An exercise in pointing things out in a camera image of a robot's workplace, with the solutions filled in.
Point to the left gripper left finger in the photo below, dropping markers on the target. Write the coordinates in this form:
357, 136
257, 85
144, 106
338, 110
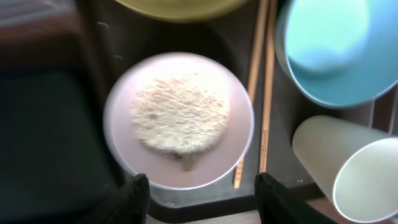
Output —
129, 205

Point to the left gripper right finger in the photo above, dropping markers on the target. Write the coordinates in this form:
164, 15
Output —
276, 205

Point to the pale green cup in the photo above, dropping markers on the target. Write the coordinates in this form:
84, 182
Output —
353, 165

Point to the white bowl with rice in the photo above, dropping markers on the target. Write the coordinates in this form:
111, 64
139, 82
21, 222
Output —
182, 119

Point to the black waste tray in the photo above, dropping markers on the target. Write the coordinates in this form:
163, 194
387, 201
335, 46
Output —
53, 157

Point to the light blue bowl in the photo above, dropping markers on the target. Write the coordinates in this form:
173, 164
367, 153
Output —
339, 54

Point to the left wooden chopstick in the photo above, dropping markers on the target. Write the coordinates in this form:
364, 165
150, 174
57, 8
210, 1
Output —
257, 47

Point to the wooden chopstick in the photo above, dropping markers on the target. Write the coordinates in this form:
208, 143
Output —
257, 47
268, 83

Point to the right wooden chopstick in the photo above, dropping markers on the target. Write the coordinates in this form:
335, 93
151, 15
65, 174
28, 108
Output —
268, 83

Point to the yellow plate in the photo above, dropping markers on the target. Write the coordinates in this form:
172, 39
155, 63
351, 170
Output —
182, 10

